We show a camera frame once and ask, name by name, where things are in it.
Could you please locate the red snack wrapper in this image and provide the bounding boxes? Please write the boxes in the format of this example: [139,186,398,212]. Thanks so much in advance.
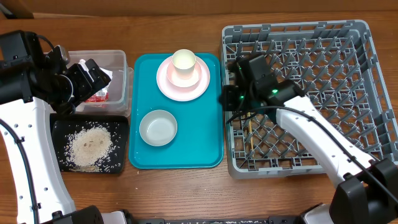
[85,88,109,103]

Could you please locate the white napkin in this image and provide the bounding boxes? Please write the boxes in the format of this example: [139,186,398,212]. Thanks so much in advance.
[78,59,113,82]

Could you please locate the pile of rice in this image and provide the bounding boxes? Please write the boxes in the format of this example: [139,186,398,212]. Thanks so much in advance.
[63,126,121,172]

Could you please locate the large pink plate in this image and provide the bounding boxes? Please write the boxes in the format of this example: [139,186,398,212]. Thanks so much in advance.
[156,56,210,101]

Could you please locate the white cup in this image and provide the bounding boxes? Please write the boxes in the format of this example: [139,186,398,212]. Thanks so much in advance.
[172,49,197,79]

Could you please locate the small pink saucer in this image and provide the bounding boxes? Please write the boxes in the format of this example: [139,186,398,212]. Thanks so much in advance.
[167,62,201,88]

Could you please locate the grey bowl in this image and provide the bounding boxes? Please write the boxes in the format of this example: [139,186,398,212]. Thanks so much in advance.
[139,110,178,147]

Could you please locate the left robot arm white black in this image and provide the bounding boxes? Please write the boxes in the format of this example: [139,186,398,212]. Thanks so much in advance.
[1,30,134,223]

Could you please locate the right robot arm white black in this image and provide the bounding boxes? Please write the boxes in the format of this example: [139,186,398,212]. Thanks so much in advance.
[220,54,397,223]

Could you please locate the clear plastic waste bin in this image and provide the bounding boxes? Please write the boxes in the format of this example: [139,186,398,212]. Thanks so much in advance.
[68,50,134,117]

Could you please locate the grey dishwasher rack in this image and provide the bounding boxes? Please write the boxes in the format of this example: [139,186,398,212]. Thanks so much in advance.
[221,20,397,179]

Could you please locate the black plastic tray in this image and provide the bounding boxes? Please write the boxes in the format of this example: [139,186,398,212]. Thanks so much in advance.
[50,114,129,174]

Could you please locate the teal serving tray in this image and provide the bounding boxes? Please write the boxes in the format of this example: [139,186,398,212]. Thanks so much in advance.
[129,53,224,169]

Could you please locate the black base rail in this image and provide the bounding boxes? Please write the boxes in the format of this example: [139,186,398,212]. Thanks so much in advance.
[133,215,305,224]

